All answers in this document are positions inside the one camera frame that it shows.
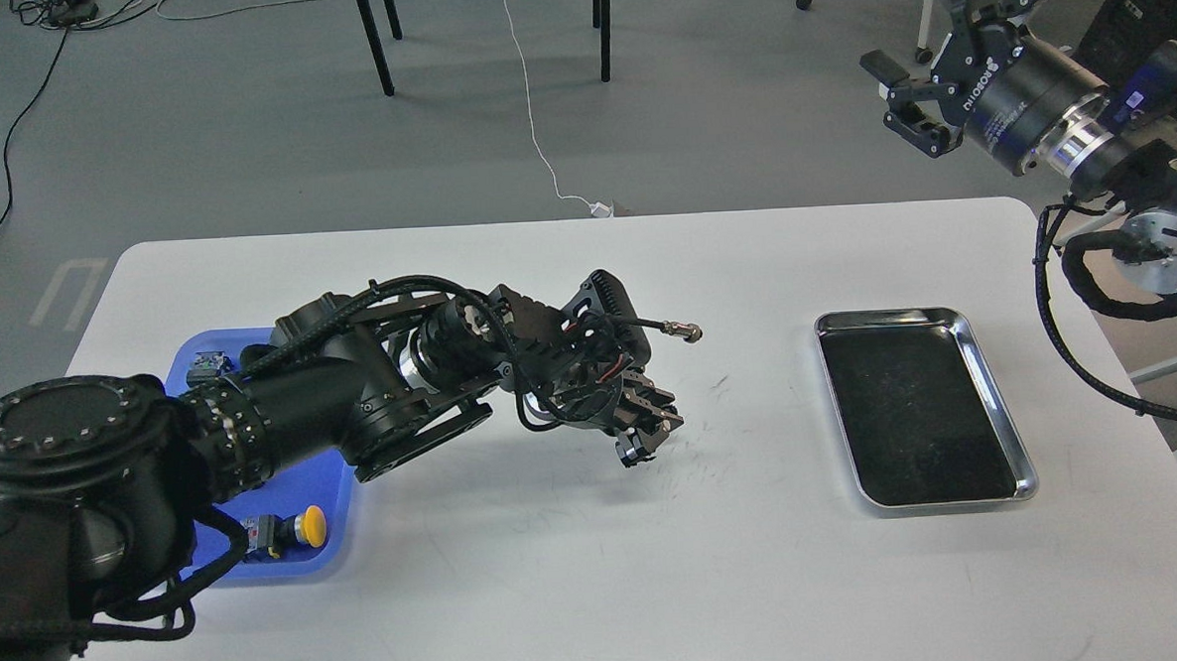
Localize image-left black gripper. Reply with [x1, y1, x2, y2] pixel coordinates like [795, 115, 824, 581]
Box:
[592, 370, 685, 467]

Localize image-right black gripper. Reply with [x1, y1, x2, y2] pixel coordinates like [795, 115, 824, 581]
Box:
[856, 0, 1113, 185]

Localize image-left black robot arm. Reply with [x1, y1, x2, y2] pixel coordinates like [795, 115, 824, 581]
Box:
[0, 269, 703, 661]

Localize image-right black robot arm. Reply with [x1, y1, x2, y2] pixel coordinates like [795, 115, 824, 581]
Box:
[859, 0, 1177, 422]

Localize silver metal tray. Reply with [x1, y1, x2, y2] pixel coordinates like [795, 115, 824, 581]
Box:
[814, 307, 1039, 515]

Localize blue plastic tray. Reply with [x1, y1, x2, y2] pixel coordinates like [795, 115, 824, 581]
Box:
[166, 327, 355, 586]

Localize black table legs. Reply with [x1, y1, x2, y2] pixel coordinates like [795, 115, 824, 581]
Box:
[350, 0, 616, 98]

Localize blue green connector block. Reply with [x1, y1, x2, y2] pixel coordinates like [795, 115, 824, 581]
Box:
[184, 350, 237, 389]

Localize yellow push button switch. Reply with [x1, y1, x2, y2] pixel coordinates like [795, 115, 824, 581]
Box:
[239, 505, 328, 562]

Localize white power cable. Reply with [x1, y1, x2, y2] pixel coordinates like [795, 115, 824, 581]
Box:
[415, 0, 612, 226]

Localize black floor cable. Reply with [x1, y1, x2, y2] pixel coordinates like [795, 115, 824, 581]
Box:
[0, 0, 194, 367]

